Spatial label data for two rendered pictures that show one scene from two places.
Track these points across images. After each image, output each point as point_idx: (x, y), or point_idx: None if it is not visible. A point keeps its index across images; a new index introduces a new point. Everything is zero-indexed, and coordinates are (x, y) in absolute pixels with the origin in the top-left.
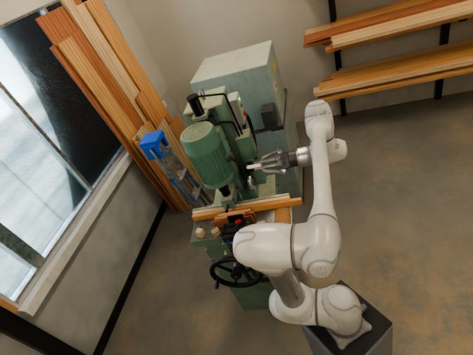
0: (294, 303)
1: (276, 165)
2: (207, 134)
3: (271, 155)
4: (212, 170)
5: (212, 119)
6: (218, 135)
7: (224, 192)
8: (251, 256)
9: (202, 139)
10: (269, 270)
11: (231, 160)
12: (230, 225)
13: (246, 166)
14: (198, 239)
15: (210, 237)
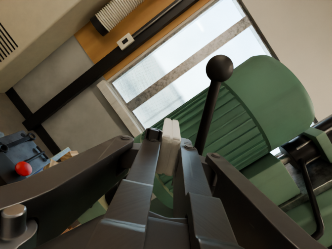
0: None
1: (126, 183)
2: (284, 66)
3: (238, 206)
4: (181, 109)
5: (310, 175)
6: (270, 163)
7: (116, 185)
8: None
9: (268, 58)
10: None
11: (207, 95)
12: (32, 158)
13: (175, 119)
14: (61, 153)
15: None
